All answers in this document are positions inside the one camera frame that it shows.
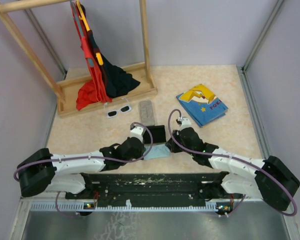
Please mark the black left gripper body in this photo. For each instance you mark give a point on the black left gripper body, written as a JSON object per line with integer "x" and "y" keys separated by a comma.
{"x": 139, "y": 154}

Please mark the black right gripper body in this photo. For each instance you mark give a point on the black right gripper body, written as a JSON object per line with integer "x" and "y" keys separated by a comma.
{"x": 176, "y": 147}

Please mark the light blue lens cloth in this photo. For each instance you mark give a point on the light blue lens cloth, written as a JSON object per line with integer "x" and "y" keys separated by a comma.
{"x": 158, "y": 151}

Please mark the black glasses case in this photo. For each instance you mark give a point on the black glasses case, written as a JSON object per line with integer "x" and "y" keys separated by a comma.
{"x": 158, "y": 133}

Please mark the grey glasses case green lining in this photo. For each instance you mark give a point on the grey glasses case green lining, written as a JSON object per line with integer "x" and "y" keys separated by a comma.
{"x": 146, "y": 113}

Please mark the white sunglasses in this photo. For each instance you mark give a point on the white sunglasses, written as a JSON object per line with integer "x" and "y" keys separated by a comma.
{"x": 113, "y": 113}

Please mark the red garment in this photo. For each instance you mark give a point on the red garment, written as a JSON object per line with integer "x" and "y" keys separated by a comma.
{"x": 92, "y": 91}

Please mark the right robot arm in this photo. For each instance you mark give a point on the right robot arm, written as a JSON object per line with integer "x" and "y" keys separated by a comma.
{"x": 268, "y": 179}

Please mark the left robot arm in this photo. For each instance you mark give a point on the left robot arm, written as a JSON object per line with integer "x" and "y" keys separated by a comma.
{"x": 47, "y": 172}

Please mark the blue yellow folded cloth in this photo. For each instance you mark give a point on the blue yellow folded cloth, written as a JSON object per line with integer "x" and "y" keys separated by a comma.
{"x": 202, "y": 105}

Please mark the black hanging garment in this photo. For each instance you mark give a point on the black hanging garment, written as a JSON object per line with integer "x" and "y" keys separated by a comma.
{"x": 117, "y": 82}

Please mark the wooden clothes rack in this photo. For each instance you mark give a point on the wooden clothes rack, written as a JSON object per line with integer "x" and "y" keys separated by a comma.
{"x": 67, "y": 90}

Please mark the yellow clothes hanger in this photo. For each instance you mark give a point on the yellow clothes hanger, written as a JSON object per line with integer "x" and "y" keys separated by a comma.
{"x": 95, "y": 48}

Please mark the grey red clothes hanger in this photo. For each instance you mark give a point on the grey red clothes hanger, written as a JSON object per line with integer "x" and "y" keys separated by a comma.
{"x": 82, "y": 28}

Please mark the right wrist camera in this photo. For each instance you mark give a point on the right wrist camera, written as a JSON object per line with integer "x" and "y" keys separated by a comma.
{"x": 183, "y": 123}

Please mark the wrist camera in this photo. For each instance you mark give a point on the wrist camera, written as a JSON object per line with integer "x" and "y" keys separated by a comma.
{"x": 183, "y": 123}
{"x": 137, "y": 132}

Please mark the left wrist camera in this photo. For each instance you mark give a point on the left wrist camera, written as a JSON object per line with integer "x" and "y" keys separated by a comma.
{"x": 137, "y": 132}

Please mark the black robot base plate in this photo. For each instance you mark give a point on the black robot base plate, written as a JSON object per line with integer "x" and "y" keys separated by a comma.
{"x": 154, "y": 190}

